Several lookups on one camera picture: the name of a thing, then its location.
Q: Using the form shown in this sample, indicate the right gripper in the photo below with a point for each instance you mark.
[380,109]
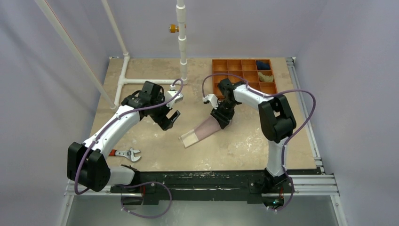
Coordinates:
[224,114]

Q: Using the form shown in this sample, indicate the aluminium frame rails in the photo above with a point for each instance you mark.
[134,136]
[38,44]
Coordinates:
[325,185]

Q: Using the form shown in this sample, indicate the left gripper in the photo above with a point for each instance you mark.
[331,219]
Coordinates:
[166,122]

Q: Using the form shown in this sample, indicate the rolled blue cloth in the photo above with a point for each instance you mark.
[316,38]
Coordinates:
[263,66]

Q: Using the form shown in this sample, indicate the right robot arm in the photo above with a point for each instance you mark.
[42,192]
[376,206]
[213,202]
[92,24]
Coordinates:
[276,120]

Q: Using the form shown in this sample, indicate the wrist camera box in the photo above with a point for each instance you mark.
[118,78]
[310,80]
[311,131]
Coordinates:
[172,97]
[211,99]

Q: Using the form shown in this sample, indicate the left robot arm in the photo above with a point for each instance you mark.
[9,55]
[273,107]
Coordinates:
[86,161]

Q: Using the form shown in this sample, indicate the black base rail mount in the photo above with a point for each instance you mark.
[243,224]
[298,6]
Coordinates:
[220,185]

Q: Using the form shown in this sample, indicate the white PVC pipe frame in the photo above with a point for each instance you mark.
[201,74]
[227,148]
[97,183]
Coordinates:
[115,29]

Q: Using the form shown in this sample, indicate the orange compartment tray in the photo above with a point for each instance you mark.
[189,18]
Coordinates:
[249,75]

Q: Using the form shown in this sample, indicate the rolled olive cloth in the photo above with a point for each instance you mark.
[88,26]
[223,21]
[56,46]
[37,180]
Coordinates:
[265,78]

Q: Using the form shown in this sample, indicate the pink and white underwear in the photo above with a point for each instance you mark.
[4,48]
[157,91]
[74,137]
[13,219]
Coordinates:
[205,129]

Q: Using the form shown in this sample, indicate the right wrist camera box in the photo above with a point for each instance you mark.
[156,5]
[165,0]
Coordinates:
[211,99]

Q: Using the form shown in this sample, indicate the orange yellow valve knob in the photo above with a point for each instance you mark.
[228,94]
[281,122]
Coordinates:
[176,29]

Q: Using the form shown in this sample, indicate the adjustable wrench red handle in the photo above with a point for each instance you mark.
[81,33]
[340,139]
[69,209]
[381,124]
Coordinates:
[130,154]

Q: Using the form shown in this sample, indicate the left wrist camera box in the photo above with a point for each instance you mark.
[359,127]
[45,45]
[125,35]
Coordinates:
[172,97]

